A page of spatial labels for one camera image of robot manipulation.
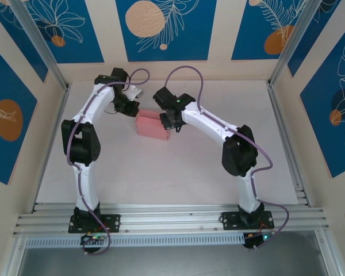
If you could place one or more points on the blue poster white leaves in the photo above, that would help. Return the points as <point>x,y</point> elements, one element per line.
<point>317,20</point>
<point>17,26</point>

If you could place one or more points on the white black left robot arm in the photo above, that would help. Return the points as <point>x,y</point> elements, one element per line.
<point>80,143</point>

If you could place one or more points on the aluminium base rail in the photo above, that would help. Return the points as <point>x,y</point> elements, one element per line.
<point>166,218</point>

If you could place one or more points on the blue poster dark circle flower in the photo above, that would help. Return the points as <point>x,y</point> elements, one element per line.
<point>319,129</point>

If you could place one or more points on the pink paper box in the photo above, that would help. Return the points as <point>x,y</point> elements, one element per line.
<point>152,129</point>

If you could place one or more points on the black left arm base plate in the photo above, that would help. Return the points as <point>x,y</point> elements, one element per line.
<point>113,222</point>

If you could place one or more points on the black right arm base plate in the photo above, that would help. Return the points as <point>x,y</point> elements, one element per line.
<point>228,220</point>

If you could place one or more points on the blue poster orange circle flower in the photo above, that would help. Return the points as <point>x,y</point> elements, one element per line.
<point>17,86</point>

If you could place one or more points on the blue poster lily flower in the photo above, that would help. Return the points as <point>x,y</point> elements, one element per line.
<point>86,43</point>

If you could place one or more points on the aluminium side rail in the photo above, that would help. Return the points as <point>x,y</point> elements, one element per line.
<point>59,109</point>
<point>280,115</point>

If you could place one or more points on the blue illustrated poster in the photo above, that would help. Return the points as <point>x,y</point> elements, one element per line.
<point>189,43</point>

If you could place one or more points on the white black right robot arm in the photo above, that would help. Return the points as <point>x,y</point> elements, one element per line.
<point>238,155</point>

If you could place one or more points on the aluminium frame upright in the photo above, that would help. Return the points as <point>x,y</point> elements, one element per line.
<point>329,258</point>
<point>15,258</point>

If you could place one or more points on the grey metal sheet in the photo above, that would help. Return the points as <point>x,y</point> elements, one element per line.
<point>172,261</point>

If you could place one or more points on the aluminium corner post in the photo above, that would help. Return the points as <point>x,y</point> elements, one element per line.
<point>36,34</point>
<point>296,34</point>

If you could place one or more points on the blue poster fern orange circle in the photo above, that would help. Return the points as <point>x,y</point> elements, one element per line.
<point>247,34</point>

